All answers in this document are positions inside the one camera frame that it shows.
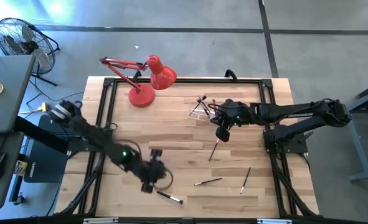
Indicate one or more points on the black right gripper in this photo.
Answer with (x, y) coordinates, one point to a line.
(233, 113)

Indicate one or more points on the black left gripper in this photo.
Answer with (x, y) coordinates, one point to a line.
(154, 172)

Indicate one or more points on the round-tipped black makeup brush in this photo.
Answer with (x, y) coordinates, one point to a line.
(206, 112)

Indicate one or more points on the large white-tipped makeup brush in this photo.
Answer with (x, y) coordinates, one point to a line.
(168, 196)

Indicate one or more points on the pointed-tip black makeup brush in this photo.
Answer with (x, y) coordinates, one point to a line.
(208, 181)

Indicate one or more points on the black silver-ferrule makeup brush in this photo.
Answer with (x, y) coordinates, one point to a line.
(245, 180)

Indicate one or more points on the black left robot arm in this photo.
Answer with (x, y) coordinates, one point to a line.
(93, 137)

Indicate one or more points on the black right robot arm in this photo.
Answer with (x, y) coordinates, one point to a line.
(295, 114)

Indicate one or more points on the black shelving unit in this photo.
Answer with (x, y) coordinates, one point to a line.
(186, 80)

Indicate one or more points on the red desk lamp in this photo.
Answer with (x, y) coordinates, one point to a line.
(141, 96)

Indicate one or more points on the yellow power plug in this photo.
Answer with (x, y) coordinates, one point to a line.
(43, 108)

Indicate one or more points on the yellow black label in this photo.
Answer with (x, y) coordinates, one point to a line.
(21, 168)

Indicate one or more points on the dark desk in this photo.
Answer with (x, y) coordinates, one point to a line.
(0, 193)

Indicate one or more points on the grey desk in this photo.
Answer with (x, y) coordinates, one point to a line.
(6, 93)

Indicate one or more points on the black floor fan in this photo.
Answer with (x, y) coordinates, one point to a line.
(25, 46)

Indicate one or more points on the white bracket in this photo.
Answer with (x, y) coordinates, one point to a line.
(274, 221)
(99, 220)

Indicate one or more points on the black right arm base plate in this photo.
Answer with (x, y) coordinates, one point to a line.
(295, 146)

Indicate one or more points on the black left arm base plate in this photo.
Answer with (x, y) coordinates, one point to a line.
(78, 148)

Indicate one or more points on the blue-grey workbench frame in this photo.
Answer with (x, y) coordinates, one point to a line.
(358, 140)

